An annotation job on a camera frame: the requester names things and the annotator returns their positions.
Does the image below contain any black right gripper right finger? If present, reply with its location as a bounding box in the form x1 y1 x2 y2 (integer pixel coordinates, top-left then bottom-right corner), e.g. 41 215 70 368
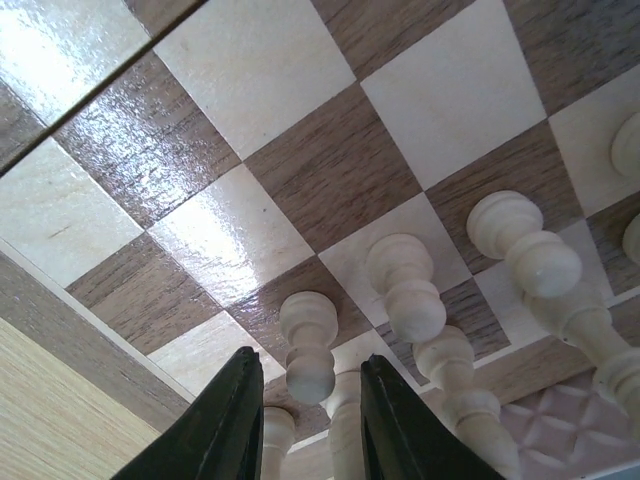
360 354 501 479

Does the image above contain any white pawn on board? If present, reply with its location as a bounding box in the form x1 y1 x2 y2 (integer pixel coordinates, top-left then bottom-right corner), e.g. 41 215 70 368
466 190 583 298
610 112 640 178
365 233 447 344

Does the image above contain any white bishop piece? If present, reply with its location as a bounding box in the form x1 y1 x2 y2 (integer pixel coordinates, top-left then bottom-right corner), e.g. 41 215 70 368
523 281 639 427

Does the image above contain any wooden chess board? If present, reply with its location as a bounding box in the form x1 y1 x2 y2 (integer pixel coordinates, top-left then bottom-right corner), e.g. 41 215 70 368
1 1 639 479

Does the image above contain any pink metal tin tray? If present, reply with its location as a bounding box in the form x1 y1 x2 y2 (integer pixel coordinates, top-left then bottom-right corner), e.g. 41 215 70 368
501 371 639 479

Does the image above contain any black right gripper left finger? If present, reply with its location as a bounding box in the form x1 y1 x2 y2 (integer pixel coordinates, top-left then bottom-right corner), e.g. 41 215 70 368
117 346 264 479

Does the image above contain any white pawn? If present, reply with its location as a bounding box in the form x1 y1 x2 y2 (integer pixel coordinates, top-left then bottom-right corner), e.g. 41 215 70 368
279 291 339 405
466 190 583 298
610 112 640 178
365 233 447 344

